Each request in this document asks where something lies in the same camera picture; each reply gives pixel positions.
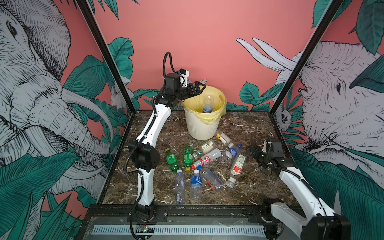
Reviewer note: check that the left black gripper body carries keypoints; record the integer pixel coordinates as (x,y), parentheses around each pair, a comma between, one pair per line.
(182,93)

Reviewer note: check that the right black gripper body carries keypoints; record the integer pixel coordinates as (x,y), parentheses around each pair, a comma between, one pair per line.
(264,159)

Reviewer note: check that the clear bottle blue label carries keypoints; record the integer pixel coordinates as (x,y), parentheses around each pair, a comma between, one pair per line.
(208,104)

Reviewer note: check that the clear bottle red white label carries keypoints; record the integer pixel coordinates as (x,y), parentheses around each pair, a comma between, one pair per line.
(236,170)

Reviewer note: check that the green bottle yellow cap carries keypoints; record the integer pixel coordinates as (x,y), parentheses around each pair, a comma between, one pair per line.
(172,161)

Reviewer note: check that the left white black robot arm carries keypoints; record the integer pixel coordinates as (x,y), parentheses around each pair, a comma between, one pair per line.
(144,158)

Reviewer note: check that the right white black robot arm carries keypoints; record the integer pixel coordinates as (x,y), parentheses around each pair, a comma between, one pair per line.
(319,221)

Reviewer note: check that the yellow plastic bin liner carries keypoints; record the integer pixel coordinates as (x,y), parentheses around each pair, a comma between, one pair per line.
(212,96)

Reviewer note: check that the white ribbed plastic bin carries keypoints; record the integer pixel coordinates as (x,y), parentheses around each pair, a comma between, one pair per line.
(202,126)

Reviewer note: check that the clear bottle orange label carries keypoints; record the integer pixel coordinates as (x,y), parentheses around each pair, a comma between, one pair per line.
(220,135)

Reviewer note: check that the small clear bottle cream label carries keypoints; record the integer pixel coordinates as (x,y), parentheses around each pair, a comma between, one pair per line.
(204,149)

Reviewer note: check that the crushed clear bottle blue cap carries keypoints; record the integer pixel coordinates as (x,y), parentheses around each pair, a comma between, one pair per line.
(211,179)

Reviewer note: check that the green bottle green label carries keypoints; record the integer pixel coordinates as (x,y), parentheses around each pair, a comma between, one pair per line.
(188,158)

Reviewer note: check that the blue label bottle white cap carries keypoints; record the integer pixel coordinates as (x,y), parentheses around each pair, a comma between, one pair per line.
(196,186)

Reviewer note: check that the clear bottle white cap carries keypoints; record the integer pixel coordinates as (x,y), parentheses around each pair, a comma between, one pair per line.
(180,191)

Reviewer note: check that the white perforated vent strip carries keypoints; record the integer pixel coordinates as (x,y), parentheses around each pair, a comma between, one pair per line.
(164,230)

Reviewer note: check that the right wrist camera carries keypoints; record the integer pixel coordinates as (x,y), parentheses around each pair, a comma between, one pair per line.
(274,146)

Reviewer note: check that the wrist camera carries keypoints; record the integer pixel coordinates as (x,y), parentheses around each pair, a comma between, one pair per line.
(176,80)
(274,146)

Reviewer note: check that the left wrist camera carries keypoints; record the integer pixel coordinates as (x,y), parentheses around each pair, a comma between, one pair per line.
(176,80)

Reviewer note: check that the black front rail frame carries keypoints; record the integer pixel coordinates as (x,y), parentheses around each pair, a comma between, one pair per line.
(163,213)

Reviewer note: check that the right black corner post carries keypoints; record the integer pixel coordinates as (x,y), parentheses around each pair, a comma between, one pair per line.
(321,28)

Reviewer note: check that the black corner post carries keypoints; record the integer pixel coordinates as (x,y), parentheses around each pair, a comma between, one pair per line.
(100,40)
(321,28)

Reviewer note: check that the left black corner post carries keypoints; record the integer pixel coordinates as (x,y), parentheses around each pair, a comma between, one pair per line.
(100,40)

